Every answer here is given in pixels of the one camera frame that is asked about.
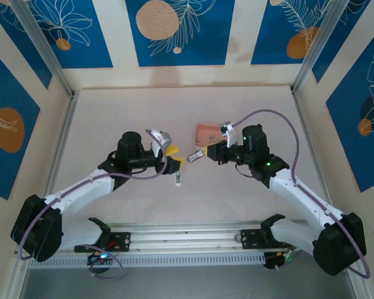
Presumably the small circuit board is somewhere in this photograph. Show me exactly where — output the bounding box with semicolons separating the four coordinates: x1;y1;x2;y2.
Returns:
87;252;113;267
264;249;299;271

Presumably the aluminium table side rail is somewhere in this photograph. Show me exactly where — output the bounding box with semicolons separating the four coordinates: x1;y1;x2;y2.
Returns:
291;87;339;224
39;89;81;219

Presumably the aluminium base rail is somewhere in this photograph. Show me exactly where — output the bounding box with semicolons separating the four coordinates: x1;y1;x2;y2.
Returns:
17;219;356;254

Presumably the blue floral wall panel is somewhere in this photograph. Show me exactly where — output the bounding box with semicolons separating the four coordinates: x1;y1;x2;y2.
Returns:
325;31;374;193
311;0;374;84
17;0;114;70
251;0;335;65
125;0;237;67
0;0;53;90
0;45;41;201

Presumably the grey slotted cable tray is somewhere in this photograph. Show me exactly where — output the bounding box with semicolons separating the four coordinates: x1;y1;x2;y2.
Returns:
27;251;266;269

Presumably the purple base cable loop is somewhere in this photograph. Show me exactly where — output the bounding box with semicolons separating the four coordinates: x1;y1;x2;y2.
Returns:
89;244;125;280

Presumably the aluminium frame post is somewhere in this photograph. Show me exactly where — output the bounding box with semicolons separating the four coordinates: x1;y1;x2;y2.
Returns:
11;0;76;98
291;0;352;94

